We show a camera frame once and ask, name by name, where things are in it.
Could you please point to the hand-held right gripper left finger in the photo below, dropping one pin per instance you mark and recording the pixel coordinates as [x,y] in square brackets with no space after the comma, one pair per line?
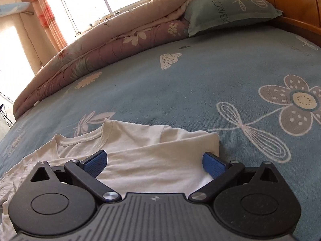
[96,164]

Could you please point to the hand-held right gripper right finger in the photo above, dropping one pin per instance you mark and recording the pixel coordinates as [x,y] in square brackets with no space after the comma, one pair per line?
[213,165]

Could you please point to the white printed sweatshirt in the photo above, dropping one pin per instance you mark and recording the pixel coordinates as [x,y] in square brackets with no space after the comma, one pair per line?
[150,155]

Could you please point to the pink floral quilt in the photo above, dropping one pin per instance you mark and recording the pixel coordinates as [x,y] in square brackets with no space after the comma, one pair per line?
[100,50]

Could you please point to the pink striped curtain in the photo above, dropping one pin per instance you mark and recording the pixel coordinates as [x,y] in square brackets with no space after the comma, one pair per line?
[47,17]

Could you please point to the green pillow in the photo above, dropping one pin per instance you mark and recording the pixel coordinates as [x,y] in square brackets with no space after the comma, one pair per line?
[225,7]

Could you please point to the covered air conditioner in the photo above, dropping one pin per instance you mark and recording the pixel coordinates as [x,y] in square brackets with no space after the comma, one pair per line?
[12,7]

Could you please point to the wooden headboard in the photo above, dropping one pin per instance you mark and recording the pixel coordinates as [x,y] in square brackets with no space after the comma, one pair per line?
[288,0]

